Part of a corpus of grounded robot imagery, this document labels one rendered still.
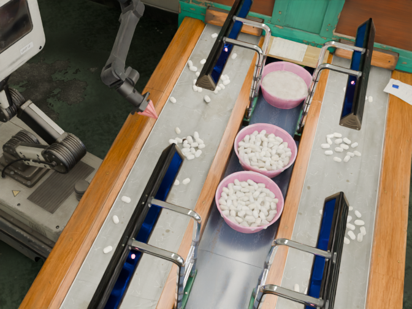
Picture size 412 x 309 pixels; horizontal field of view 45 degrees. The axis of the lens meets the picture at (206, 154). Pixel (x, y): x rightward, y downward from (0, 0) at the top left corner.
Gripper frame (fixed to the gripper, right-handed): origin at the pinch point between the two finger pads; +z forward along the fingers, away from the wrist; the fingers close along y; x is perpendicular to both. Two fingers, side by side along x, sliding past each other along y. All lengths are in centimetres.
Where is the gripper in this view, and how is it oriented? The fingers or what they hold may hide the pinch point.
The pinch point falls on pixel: (155, 116)
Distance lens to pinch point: 208.5
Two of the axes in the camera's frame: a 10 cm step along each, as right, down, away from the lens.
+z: 6.7, 6.2, 4.0
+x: -6.7, 3.0, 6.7
